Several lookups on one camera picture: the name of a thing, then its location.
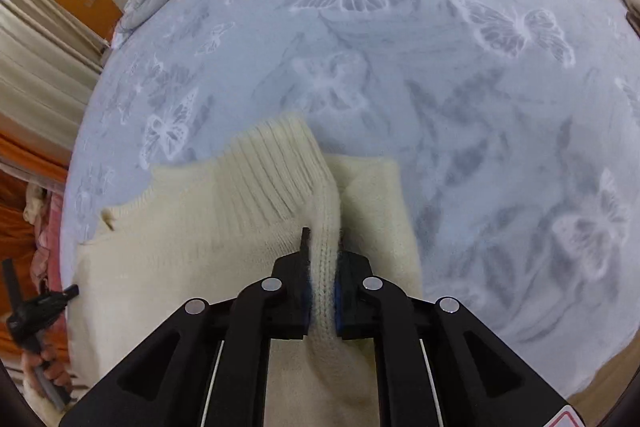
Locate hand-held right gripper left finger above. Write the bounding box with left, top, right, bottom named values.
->
left=59, top=228, right=313, bottom=427

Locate grey butterfly print blanket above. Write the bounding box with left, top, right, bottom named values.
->
left=59, top=0, right=640, bottom=402

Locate person's left hand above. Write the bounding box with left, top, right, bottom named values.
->
left=21, top=341, right=77, bottom=404

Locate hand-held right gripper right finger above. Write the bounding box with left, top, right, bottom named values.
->
left=336, top=250, right=587, bottom=427

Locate pink cloth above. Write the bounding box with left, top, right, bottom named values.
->
left=29, top=190, right=69, bottom=294

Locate cream knit sweater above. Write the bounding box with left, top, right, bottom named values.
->
left=69, top=114, right=424, bottom=427

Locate beige curtain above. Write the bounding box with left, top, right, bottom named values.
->
left=0, top=0, right=109, bottom=164

